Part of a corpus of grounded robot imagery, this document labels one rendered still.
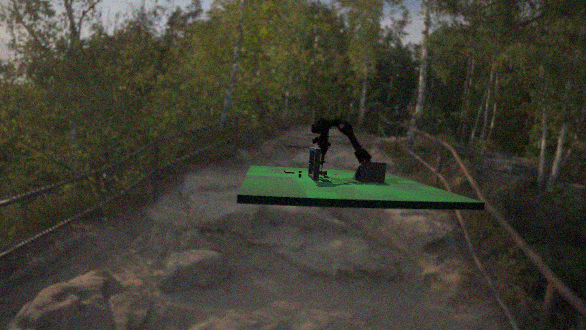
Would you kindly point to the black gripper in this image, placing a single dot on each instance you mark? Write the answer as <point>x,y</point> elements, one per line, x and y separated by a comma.
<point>324,145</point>

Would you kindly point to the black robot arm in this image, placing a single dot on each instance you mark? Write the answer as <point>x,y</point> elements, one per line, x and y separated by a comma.
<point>322,127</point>

